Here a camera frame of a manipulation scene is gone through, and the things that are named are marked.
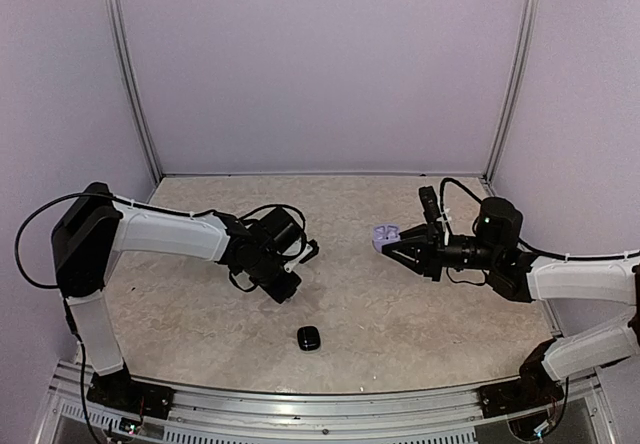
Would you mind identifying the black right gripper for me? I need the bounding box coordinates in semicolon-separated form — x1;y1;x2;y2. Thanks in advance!
383;222;501;281

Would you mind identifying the purple charging case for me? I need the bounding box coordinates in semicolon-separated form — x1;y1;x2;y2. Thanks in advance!
372;224;400;253

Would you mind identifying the black charging case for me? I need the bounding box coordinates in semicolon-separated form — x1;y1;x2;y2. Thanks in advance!
296;326;321;352

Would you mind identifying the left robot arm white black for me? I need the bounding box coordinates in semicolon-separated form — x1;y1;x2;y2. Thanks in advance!
51;182;319;409

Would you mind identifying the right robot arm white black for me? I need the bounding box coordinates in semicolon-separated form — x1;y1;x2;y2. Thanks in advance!
372;188;639;408

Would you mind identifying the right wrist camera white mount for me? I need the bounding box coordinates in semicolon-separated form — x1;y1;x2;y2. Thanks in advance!
418;186;451;244

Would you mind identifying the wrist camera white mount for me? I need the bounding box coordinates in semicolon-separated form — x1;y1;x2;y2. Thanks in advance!
282;239;319;273
418;186;451;244

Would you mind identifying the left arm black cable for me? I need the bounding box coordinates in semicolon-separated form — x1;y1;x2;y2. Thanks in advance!
13;192;309;444

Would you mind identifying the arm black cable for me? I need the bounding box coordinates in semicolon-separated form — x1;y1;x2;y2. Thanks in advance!
438;177;640;260
13;192;309;444

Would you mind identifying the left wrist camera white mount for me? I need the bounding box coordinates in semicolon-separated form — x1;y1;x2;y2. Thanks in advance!
282;239;319;273

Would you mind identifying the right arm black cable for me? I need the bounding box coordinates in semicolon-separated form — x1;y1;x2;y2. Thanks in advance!
438;177;640;260

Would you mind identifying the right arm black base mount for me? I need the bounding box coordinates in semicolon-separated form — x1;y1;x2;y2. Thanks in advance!
478;339;565;418

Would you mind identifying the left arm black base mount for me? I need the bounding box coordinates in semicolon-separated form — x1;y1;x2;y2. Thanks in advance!
87;363;175;420

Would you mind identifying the aluminium front rail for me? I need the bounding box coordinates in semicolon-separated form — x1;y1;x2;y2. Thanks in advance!
29;362;620;443

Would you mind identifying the right aluminium corner post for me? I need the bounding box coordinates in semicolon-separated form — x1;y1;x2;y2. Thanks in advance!
482;0;540;191

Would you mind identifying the aluminium corner post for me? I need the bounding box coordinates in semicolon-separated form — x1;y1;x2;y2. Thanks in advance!
105;0;164;185
482;0;540;191

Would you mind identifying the left aluminium corner post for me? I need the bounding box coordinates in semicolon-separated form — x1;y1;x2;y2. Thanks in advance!
105;0;164;185

